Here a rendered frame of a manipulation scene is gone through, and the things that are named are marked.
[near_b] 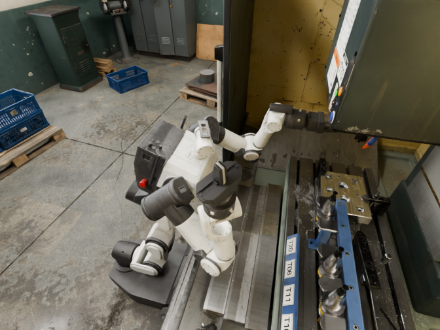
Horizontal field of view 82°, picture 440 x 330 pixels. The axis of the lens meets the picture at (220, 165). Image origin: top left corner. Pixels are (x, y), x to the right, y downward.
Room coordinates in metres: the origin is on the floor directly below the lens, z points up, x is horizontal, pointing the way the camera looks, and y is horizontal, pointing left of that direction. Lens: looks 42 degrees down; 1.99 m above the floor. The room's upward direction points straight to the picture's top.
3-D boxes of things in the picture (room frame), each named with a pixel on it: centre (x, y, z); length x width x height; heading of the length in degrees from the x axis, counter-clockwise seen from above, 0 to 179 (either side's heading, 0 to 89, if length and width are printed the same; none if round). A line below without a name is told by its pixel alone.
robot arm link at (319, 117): (0.93, -0.38, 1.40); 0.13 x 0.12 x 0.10; 166
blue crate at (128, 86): (4.30, 1.62, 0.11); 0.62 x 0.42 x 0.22; 137
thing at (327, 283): (0.32, -0.33, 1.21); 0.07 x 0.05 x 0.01; 76
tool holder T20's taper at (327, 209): (0.58, -0.40, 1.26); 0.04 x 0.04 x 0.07
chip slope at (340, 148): (1.52, -0.77, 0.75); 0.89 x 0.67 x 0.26; 76
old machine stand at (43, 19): (4.35, 2.49, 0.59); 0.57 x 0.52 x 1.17; 160
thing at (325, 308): (0.26, -0.32, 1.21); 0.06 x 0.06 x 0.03
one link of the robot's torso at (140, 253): (0.88, 0.50, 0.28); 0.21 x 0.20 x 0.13; 76
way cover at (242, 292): (0.78, -0.17, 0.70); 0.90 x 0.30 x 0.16; 166
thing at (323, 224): (0.53, -0.39, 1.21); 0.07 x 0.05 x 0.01; 76
